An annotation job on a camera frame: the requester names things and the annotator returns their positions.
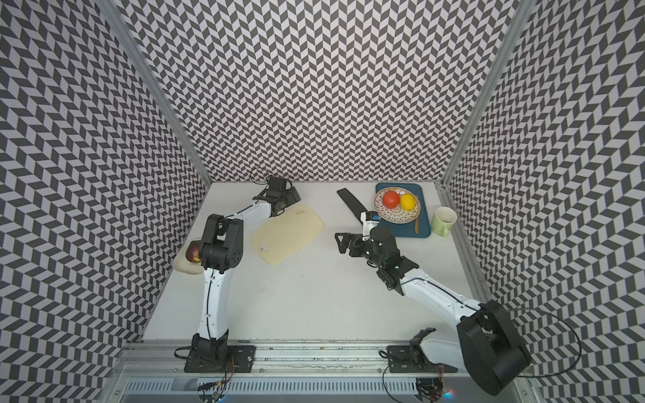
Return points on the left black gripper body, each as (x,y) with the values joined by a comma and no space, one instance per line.
(287,198)

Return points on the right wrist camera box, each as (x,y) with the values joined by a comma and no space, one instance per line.
(369,220)

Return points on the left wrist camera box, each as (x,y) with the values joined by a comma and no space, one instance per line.
(277,184)

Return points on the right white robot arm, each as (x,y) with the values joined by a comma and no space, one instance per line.
(483,341)

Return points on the dark red apple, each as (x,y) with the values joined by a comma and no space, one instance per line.
(192,253)

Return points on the cream small dish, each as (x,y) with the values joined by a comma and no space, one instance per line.
(181,265)

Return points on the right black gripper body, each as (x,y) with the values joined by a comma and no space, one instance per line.
(369,254)

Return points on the black kitchen knife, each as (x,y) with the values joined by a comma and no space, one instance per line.
(352,202)

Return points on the cream plastic cutting board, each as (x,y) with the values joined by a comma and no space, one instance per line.
(286,234)

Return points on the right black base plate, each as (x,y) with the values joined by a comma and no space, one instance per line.
(406,359)

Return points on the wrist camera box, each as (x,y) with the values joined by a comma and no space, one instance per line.
(369,220)
(277,184)

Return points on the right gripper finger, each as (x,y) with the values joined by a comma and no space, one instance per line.
(344,241)
(355,248)

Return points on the red tomato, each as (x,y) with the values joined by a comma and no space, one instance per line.
(391,199)

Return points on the teal rectangular tray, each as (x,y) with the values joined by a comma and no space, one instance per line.
(406,230)

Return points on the yellow lemon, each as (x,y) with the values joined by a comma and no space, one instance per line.
(407,202)

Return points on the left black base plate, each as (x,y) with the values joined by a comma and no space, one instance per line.
(238,358)

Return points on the patterned round plate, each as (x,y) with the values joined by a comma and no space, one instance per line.
(396,215)

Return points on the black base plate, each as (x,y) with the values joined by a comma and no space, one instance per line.
(406,359)
(238,358)

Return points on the aluminium front rail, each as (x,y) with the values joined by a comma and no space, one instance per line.
(317,358)

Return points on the light green mug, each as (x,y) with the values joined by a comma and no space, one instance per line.
(444,219)

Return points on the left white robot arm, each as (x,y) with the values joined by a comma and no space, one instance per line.
(221,249)

